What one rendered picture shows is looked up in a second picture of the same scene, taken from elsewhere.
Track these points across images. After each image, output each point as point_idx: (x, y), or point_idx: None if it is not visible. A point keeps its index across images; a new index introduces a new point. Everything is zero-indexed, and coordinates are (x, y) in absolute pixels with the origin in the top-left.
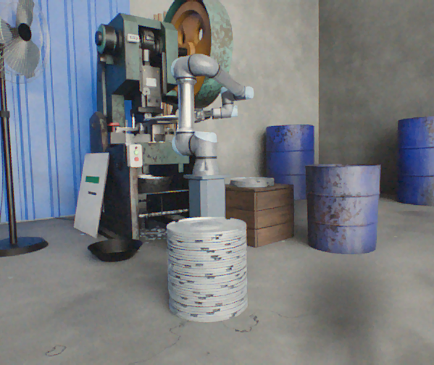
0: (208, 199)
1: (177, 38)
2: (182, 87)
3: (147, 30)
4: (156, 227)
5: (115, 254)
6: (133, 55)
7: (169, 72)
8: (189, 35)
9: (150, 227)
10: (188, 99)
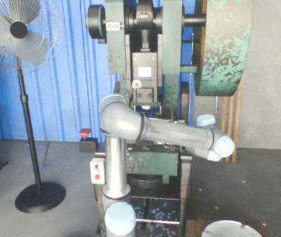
0: None
1: None
2: (105, 140)
3: (143, 4)
4: (162, 204)
5: None
6: (117, 45)
7: (166, 60)
8: None
9: (158, 201)
10: (110, 157)
